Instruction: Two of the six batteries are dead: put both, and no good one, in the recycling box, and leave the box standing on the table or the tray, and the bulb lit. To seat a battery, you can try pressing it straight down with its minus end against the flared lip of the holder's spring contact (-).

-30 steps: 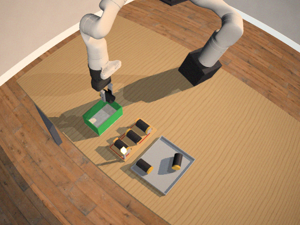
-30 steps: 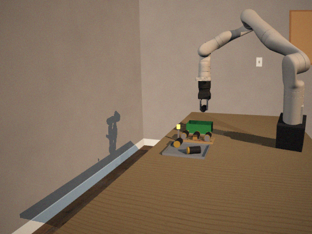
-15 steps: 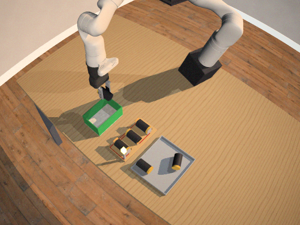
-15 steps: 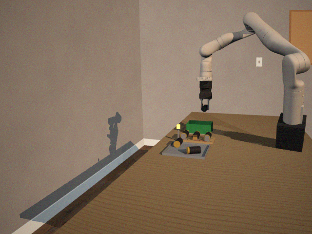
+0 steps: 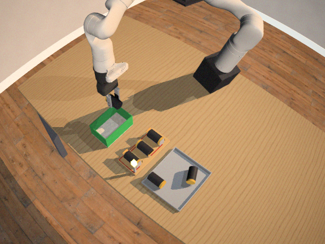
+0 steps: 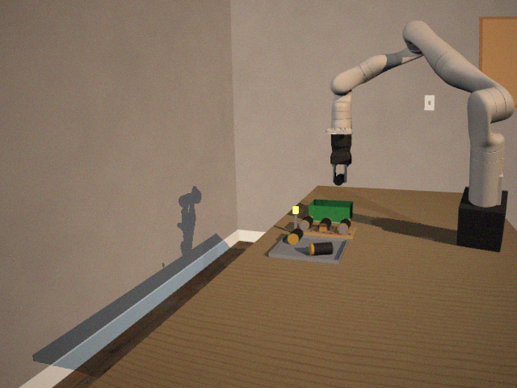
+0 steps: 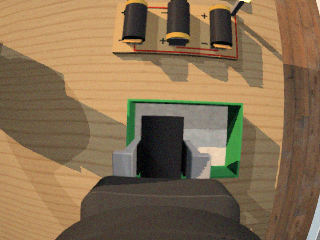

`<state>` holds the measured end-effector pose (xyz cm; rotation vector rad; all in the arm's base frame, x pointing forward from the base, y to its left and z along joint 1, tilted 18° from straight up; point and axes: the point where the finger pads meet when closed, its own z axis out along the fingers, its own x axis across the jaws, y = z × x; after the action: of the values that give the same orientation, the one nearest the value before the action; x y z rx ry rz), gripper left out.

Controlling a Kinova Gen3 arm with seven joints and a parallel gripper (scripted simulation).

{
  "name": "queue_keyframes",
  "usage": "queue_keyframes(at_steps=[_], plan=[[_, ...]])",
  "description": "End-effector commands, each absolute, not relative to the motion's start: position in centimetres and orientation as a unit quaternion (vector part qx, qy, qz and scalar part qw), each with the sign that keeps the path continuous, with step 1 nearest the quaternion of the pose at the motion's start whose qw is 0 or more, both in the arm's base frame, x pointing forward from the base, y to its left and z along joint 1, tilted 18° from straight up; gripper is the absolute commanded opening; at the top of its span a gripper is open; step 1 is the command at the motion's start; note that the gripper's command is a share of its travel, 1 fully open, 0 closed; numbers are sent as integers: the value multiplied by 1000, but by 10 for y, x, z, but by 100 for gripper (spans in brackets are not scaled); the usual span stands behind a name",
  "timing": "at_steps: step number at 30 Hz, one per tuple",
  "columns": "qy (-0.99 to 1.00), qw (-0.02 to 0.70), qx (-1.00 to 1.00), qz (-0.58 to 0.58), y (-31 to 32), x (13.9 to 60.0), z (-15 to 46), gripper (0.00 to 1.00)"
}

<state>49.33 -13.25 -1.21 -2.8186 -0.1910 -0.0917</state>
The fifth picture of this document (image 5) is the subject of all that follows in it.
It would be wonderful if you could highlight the black cylinder with yellow end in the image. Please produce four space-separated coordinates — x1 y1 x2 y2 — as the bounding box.
135 139 153 156
123 150 140 163
186 166 198 185
147 172 166 189
109 94 123 110
147 129 163 145

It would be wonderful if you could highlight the green open-top box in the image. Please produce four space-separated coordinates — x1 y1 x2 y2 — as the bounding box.
89 107 133 148

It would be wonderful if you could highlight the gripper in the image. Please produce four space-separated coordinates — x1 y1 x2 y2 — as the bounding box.
92 54 128 108

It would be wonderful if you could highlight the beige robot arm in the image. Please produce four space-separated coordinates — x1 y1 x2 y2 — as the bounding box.
83 0 264 73

